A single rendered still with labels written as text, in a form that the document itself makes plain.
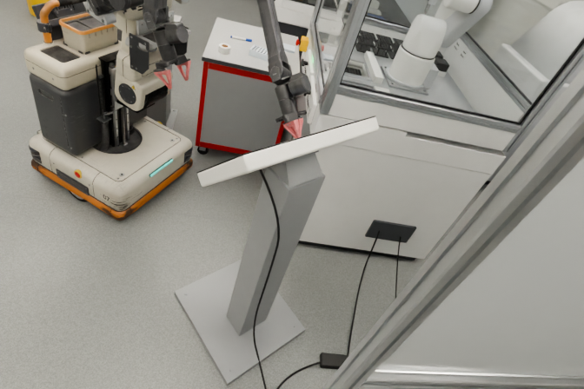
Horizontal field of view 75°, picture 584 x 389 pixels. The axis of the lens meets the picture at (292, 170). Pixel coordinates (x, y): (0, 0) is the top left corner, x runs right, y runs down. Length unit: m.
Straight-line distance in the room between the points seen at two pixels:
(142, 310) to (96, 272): 0.31
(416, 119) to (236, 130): 1.24
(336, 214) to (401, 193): 0.37
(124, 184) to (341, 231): 1.21
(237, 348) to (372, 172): 1.04
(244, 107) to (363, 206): 0.97
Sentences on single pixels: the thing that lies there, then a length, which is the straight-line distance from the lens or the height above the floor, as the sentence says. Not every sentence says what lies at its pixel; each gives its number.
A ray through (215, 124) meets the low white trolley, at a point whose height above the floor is 0.30.
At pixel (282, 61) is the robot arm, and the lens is 1.40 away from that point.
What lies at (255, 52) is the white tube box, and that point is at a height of 0.79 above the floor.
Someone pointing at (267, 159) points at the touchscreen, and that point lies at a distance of 0.97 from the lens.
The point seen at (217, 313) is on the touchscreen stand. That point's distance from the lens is 1.98.
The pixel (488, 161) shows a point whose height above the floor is 0.87.
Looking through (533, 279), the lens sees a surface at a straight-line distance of 0.69.
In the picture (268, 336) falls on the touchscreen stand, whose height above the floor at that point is 0.04.
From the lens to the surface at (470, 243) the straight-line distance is 0.53.
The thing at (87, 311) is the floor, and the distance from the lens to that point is 2.06.
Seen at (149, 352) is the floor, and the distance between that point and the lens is 1.95.
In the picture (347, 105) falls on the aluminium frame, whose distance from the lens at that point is 1.68.
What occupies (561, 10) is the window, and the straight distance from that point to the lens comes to 1.81.
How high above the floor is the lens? 1.80
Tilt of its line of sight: 40 degrees down
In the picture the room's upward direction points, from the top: 18 degrees clockwise
